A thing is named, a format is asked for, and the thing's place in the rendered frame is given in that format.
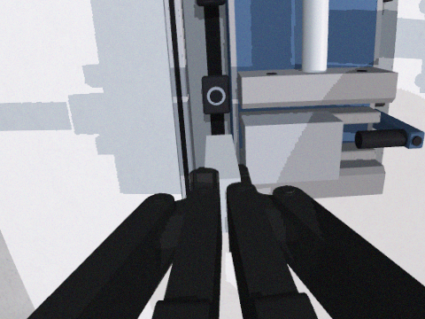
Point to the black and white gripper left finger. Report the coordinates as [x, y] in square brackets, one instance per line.
[119, 277]

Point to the grey flat bar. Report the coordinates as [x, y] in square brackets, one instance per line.
[350, 153]
[349, 115]

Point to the grey rectangular block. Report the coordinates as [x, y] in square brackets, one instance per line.
[292, 147]

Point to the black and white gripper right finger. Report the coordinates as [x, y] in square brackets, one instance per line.
[349, 277]

